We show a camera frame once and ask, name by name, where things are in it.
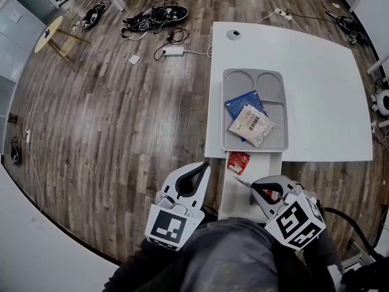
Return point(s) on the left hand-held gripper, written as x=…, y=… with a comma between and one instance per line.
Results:
x=168, y=227

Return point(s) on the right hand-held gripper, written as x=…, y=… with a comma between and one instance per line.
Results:
x=299, y=224

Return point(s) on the dark red packet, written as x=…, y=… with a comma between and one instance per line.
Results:
x=270, y=194

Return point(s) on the white drawer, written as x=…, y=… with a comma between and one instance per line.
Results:
x=261, y=163

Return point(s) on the red snack packet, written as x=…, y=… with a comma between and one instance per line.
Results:
x=238, y=161

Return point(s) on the blue coffee packet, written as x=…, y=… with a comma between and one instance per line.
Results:
x=240, y=102

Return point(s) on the person's right forearm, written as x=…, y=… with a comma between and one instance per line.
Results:
x=322, y=254

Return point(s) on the person's left forearm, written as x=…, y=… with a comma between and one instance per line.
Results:
x=136, y=269

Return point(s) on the person's grey clothed torso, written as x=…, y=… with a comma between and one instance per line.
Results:
x=228, y=254

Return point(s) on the grey compartment tray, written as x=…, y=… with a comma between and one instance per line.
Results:
x=237, y=81

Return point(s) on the white desk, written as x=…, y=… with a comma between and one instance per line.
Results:
x=328, y=96

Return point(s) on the black backpack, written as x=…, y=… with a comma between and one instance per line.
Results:
x=367, y=277

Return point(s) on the large white power strip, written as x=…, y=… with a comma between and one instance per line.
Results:
x=172, y=51

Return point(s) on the white paper scrap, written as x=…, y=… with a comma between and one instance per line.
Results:
x=134, y=59

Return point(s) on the white round device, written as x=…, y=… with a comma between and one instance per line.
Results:
x=382, y=102

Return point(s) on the dark waste bin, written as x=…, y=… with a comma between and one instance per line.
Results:
x=12, y=118

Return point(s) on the yellow round side table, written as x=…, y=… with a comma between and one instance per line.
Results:
x=48, y=33

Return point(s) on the small blue object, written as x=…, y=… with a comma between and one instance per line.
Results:
x=46, y=33

